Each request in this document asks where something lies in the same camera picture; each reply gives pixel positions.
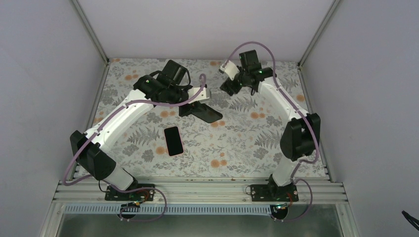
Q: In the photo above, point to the black object at corner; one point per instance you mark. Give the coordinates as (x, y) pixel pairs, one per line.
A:
(412, 220)

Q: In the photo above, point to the perforated grey cable duct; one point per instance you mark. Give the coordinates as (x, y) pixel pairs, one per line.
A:
(170, 209)

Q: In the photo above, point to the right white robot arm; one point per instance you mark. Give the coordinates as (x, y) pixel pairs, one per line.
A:
(300, 137)

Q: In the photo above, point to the floral patterned table mat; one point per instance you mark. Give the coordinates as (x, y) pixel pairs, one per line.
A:
(244, 143)

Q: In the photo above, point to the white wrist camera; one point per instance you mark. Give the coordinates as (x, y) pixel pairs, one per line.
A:
(230, 69)
(201, 96)

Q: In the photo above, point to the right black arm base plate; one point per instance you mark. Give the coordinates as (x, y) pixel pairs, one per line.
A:
(265, 193)

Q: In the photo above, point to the aluminium rail beam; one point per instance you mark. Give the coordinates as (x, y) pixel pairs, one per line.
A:
(206, 191)

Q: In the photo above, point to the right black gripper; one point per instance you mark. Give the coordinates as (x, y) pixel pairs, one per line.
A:
(229, 88)

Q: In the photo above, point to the black phone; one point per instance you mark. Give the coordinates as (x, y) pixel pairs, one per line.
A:
(205, 113)

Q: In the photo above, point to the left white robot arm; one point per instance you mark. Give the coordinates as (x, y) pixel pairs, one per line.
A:
(90, 147)

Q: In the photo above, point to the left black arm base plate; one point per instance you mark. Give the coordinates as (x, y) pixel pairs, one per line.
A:
(139, 196)

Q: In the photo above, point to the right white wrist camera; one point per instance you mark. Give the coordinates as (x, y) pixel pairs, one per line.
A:
(230, 69)

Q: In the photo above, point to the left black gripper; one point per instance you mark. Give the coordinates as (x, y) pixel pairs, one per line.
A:
(182, 111)

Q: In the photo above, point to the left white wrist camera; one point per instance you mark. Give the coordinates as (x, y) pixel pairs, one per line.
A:
(201, 96)

